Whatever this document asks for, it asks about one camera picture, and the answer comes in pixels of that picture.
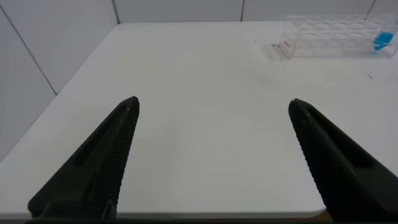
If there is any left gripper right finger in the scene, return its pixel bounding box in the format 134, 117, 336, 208
288, 98, 398, 223

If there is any clear acrylic test tube rack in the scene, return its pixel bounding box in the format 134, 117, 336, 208
279, 12, 398, 60

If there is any test tube with blue pigment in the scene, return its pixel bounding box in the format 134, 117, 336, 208
373, 12, 398, 52

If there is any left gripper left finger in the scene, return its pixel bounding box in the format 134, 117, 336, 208
27, 95, 141, 218

